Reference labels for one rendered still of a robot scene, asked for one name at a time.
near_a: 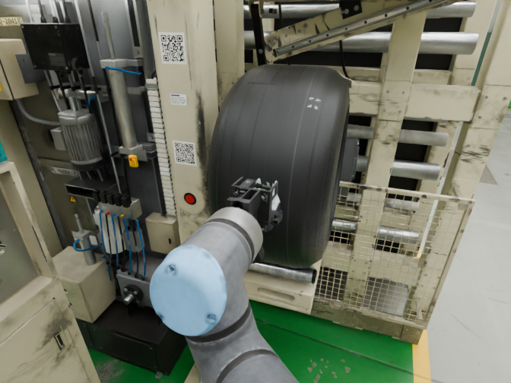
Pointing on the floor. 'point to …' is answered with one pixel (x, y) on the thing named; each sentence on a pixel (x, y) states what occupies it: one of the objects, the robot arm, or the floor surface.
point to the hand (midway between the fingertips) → (270, 198)
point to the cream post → (184, 178)
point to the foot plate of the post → (193, 376)
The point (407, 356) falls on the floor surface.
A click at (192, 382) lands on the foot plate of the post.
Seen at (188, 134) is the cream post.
